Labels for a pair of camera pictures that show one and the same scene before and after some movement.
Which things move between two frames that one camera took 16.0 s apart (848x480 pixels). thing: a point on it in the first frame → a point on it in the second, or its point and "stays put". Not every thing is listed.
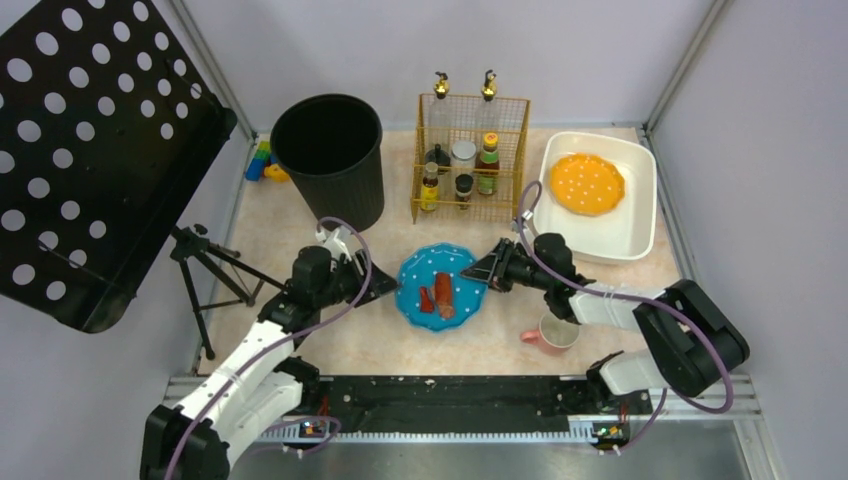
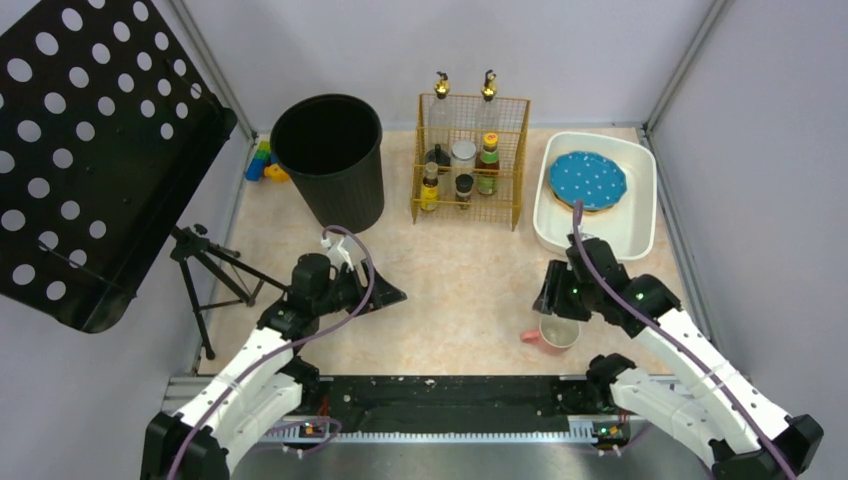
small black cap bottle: (464, 189) stays put
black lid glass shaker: (439, 156) stays put
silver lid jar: (463, 158) stays put
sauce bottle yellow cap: (488, 165) stays put
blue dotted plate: (418, 270) → (594, 178)
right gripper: (500, 266) → (559, 299)
